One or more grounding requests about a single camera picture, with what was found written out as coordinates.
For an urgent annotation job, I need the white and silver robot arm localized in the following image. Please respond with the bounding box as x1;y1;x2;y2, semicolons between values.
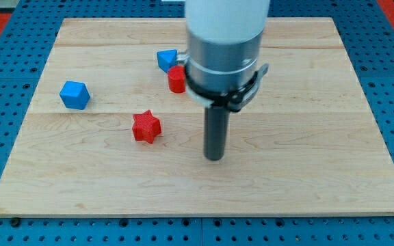
185;0;270;107

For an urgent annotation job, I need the red star block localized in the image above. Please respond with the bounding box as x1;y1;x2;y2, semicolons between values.
132;110;161;144

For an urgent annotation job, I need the blue cube block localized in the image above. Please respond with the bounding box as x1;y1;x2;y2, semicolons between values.
60;81;90;110

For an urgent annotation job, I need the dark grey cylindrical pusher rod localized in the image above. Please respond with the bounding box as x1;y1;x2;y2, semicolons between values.
203;107;230;161

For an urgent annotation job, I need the red cylinder block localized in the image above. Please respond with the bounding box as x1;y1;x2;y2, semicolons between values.
167;66;186;94

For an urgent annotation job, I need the blue triangular prism block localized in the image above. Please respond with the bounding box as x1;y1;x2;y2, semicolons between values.
157;49;178;73

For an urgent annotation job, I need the light wooden board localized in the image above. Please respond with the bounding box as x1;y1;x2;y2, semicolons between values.
0;18;394;218

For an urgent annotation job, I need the black clamp ring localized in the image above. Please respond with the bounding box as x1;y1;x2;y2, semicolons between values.
184;63;270;113

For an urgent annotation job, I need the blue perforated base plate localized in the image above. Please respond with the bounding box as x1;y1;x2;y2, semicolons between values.
0;0;394;245

